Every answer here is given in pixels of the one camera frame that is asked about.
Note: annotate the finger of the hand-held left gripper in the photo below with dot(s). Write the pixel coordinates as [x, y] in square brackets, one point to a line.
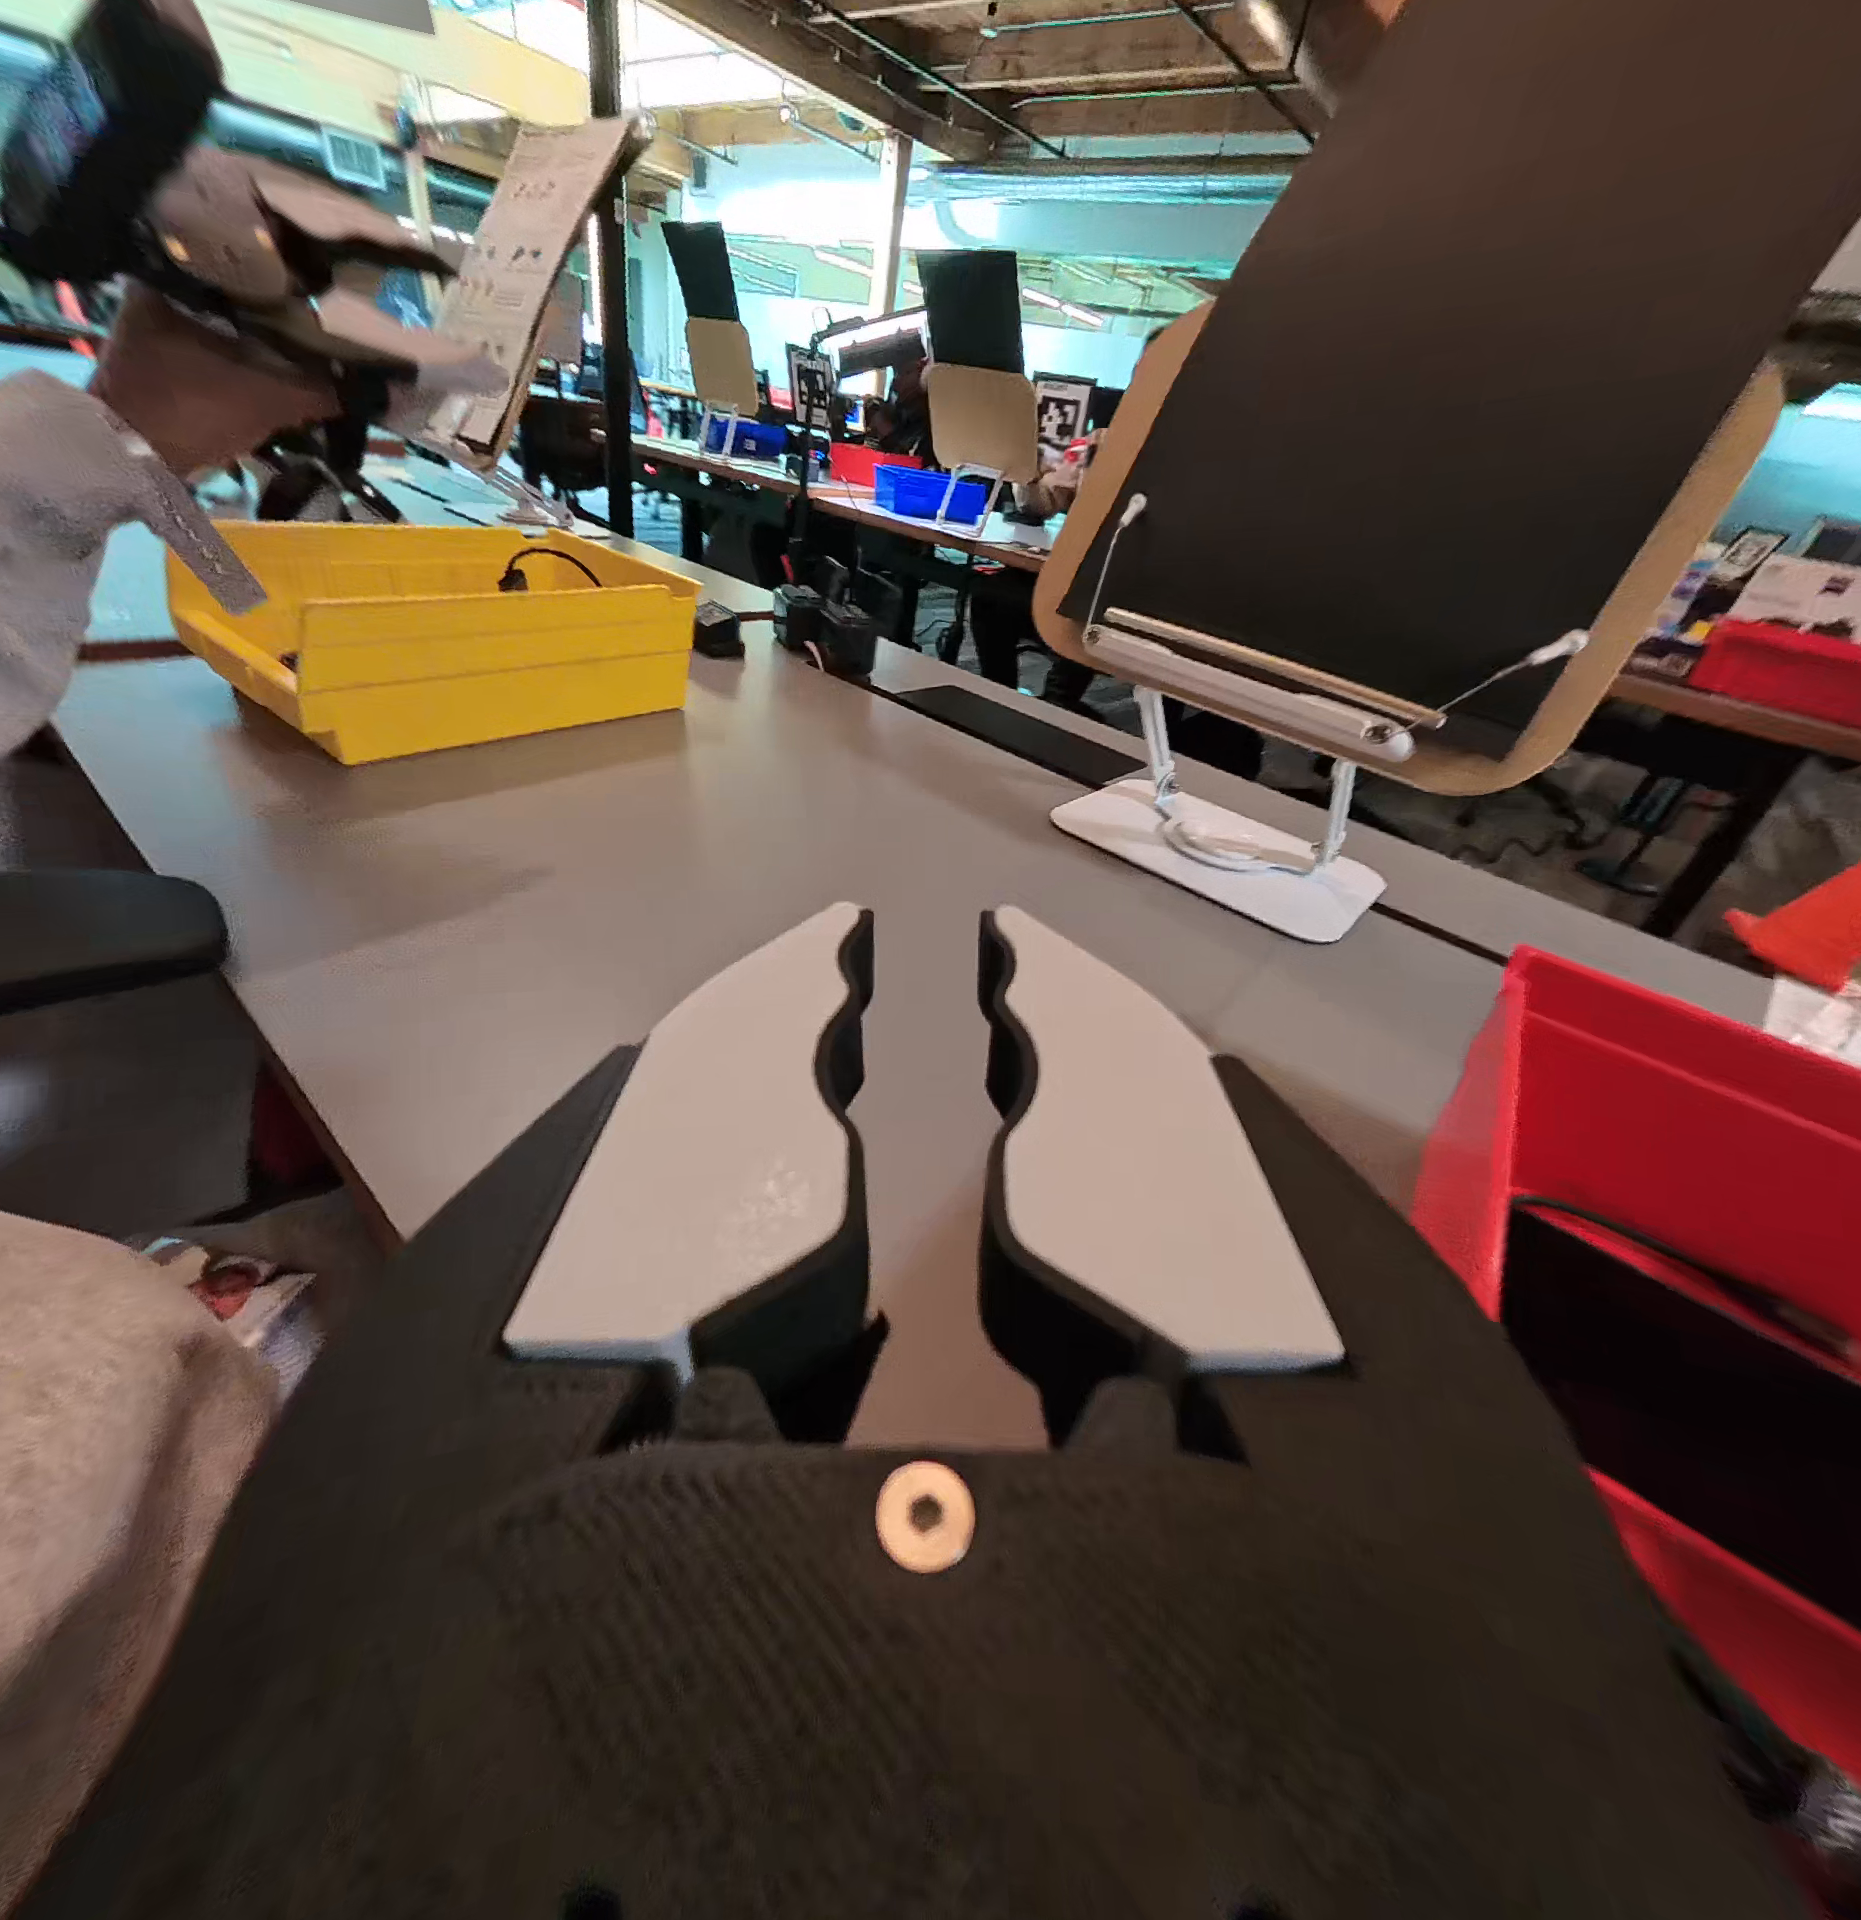
[360, 227]
[420, 381]

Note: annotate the person's left hand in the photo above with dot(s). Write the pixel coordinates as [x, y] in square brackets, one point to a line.
[194, 396]

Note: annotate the black chair armrest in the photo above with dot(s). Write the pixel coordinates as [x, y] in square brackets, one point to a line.
[91, 931]

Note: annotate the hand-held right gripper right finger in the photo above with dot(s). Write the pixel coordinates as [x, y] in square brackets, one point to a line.
[1155, 1187]

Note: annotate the person's left forearm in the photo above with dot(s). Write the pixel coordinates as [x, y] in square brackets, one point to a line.
[46, 570]

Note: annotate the white base document stand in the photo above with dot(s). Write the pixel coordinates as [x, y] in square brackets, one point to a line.
[1127, 824]

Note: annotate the red storage bin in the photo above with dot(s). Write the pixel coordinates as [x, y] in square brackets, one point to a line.
[1784, 668]
[1619, 1079]

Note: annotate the black board stand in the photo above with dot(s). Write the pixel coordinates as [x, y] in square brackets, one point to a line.
[706, 286]
[969, 333]

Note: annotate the orange cone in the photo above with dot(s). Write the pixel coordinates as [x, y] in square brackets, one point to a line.
[1830, 925]

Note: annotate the black power adapter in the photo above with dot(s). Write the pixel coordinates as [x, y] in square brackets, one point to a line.
[823, 621]
[722, 630]

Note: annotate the blue storage bin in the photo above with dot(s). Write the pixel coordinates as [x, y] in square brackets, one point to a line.
[744, 435]
[924, 494]

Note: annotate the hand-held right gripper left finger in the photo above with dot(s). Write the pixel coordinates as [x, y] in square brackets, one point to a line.
[706, 1187]

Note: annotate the yellow storage bin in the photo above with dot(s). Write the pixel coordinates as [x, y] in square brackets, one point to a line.
[497, 659]

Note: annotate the printed sheet stand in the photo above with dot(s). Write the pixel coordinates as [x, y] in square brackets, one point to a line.
[539, 240]

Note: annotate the black post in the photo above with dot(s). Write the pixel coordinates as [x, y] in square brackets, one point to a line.
[612, 375]

